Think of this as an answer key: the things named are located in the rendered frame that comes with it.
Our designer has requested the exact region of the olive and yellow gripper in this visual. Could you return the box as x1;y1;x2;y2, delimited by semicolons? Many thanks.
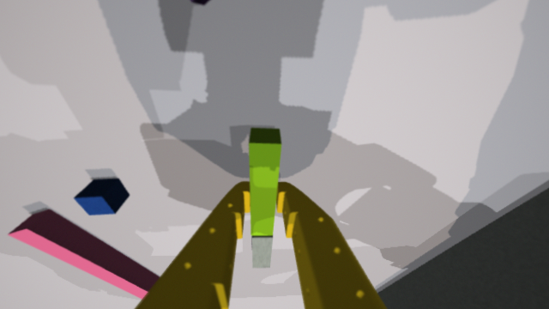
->
135;181;387;309

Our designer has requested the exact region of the small blue cube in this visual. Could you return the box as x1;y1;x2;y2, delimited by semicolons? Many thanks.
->
74;179;130;215

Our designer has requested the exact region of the grey rod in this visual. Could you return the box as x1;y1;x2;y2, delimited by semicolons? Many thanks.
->
252;235;273;268

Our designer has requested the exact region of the purple rod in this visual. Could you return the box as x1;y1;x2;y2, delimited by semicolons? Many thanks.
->
191;0;209;5

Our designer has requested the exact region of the pink rod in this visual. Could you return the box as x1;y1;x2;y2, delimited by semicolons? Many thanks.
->
7;209;160;299

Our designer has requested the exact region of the lime green rod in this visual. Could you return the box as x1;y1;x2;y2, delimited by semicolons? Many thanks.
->
249;128;281;235

